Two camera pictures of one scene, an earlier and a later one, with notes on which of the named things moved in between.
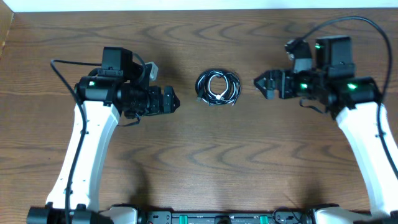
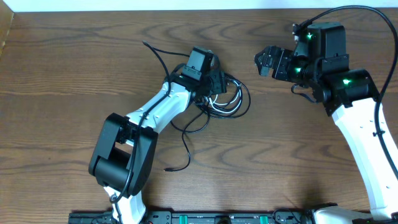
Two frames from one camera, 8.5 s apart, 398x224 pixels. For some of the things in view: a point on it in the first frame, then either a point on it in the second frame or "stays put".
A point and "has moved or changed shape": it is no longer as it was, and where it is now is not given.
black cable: [205, 93] has moved or changed shape
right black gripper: [285, 76] to [284, 57]
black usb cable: [205, 93] has moved or changed shape
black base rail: [226, 217] stays put
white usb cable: [213, 94] has moved or changed shape
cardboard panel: [6, 17] stays put
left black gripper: [158, 106] to [219, 80]
